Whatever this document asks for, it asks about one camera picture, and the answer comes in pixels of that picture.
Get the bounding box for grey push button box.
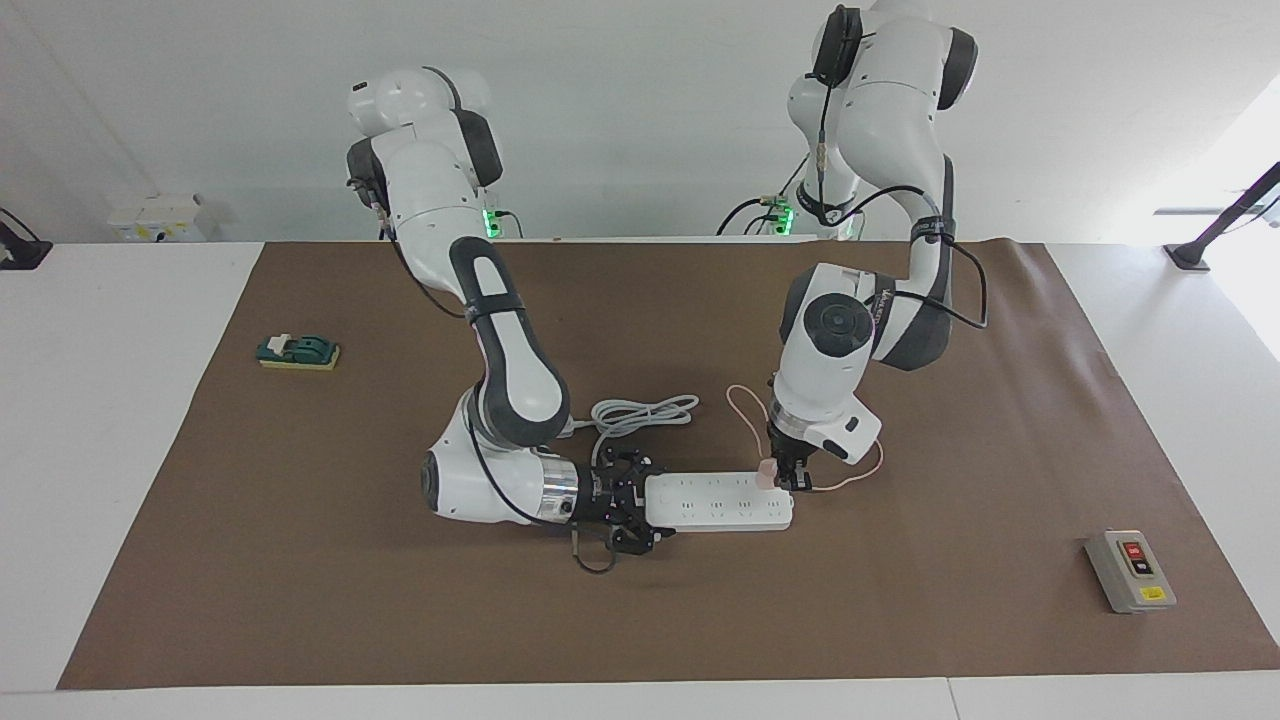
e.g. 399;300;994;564
1084;529;1178;614

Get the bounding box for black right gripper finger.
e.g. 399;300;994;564
599;449;667;492
604;504;677;555

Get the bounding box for brown paper mat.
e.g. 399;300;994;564
57;238;1280;691

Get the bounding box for black bracket at table edge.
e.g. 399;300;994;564
0;207;53;271

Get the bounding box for black left base cable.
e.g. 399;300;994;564
715;155;809;237

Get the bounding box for white power strip with cord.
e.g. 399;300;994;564
568;394;795;533

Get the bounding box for green knife switch yellow base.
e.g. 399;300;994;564
256;333;342;372

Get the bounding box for black clamp stand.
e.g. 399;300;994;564
1163;162;1280;272

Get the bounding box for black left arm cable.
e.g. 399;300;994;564
812;30;991;331

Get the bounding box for pink charger with cable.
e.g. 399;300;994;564
726;384;885;494

